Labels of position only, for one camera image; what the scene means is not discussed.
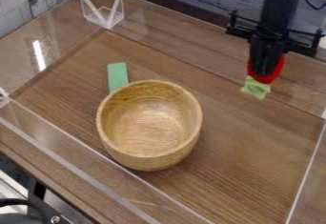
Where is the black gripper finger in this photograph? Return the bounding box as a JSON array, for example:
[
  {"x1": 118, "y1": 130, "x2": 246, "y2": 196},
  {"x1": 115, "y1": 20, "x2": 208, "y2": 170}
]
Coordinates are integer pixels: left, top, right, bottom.
[
  {"x1": 250, "y1": 38, "x2": 266, "y2": 74},
  {"x1": 265, "y1": 41, "x2": 286, "y2": 76}
]

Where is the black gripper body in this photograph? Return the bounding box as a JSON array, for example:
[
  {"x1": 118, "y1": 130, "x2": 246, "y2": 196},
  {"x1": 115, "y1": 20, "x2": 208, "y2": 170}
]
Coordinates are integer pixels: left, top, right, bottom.
[{"x1": 226, "y1": 10, "x2": 326, "y2": 57}]

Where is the red plush strawberry toy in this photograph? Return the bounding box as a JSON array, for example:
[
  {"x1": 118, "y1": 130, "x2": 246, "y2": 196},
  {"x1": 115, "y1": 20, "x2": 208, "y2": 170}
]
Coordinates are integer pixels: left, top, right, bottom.
[{"x1": 240, "y1": 54, "x2": 286, "y2": 100}]

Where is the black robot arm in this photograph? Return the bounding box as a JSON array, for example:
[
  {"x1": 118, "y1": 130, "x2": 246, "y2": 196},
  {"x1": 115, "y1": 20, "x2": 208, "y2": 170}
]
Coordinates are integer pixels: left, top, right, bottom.
[{"x1": 226, "y1": 0, "x2": 326, "y2": 84}]

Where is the green rectangular block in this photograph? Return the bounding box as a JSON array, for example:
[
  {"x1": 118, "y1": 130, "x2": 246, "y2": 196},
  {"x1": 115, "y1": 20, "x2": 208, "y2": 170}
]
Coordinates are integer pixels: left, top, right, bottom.
[{"x1": 107, "y1": 62, "x2": 128, "y2": 92}]

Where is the wooden bowl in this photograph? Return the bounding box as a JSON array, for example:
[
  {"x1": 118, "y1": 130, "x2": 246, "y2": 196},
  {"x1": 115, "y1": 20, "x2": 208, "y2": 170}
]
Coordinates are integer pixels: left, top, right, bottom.
[{"x1": 95, "y1": 80, "x2": 203, "y2": 172}]

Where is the clear acrylic corner bracket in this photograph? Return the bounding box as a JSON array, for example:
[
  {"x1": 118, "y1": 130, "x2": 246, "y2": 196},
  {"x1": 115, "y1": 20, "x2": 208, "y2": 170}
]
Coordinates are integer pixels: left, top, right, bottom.
[{"x1": 80, "y1": 0, "x2": 124, "y2": 30}]

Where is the black table leg bracket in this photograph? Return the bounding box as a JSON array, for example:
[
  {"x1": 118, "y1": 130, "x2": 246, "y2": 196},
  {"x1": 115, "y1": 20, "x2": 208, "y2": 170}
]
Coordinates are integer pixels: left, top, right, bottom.
[{"x1": 28, "y1": 181, "x2": 73, "y2": 224}]

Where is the black cable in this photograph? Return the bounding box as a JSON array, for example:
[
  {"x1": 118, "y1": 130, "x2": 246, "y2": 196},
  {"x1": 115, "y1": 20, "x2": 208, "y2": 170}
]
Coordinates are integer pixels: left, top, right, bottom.
[{"x1": 0, "y1": 197, "x2": 43, "y2": 224}]

